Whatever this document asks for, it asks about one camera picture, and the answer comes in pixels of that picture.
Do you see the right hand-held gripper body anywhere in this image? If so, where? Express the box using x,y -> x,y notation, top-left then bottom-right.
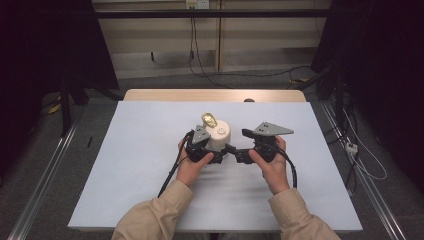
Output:
248,121 -> 295,164

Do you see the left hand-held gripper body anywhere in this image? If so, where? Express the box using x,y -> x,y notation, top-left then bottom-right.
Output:
185,124 -> 214,164

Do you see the cream manual food chopper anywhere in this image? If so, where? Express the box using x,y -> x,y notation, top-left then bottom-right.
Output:
194,112 -> 232,152

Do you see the person's left hand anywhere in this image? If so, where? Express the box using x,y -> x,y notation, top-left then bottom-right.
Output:
175,136 -> 215,189

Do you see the person's right hand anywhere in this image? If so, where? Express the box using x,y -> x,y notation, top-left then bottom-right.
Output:
248,135 -> 291,196

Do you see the white table mat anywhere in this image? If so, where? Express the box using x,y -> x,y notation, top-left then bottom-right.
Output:
67,100 -> 364,233

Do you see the white power strip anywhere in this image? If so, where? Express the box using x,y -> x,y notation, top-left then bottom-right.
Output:
345,141 -> 359,156

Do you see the beige cabinet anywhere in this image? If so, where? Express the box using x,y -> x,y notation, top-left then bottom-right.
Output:
91,0 -> 333,80

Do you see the black metal stand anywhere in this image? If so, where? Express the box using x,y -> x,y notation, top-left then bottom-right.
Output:
59,75 -> 91,138

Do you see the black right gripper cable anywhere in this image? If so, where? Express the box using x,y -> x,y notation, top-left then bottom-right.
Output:
273,145 -> 299,190

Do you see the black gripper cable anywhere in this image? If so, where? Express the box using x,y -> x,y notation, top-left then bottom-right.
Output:
157,130 -> 195,199
273,145 -> 299,190

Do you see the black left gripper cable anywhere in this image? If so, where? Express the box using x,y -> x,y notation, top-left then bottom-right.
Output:
157,130 -> 195,199

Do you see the black power cable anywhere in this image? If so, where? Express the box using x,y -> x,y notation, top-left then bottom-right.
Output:
187,7 -> 233,89
190,7 -> 313,79

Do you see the metal floor rail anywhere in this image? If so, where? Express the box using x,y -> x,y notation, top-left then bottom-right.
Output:
320,100 -> 407,240
6,121 -> 83,240

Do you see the white cable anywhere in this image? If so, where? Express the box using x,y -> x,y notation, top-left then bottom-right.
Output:
342,109 -> 388,181

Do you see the white wall socket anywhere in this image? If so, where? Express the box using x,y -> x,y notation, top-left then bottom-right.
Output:
185,0 -> 211,10

